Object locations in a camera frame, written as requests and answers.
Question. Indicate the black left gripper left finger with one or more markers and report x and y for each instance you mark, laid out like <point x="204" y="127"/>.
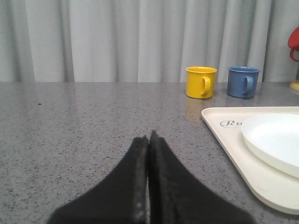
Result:
<point x="120" y="198"/>

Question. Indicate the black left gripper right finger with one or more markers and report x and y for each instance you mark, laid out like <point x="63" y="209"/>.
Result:
<point x="177" y="197"/>

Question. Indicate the white round plate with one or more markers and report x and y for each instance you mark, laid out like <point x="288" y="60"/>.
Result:
<point x="274" y="138"/>

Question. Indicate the cream bunny serving tray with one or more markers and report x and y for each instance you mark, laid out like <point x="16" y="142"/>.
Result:
<point x="274" y="188"/>

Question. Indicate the yellow enamel mug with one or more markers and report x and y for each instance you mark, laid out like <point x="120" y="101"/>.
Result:
<point x="200" y="82"/>

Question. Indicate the blue enamel mug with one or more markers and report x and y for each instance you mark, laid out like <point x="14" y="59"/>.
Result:
<point x="242" y="81"/>

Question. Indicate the wooden mug tree stand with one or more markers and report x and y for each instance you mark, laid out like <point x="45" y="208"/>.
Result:
<point x="294" y="85"/>

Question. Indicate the grey curtain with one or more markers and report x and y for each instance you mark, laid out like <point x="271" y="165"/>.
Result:
<point x="144" y="40"/>

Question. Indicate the red enamel mug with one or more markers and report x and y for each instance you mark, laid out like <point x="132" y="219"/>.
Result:
<point x="293" y="43"/>

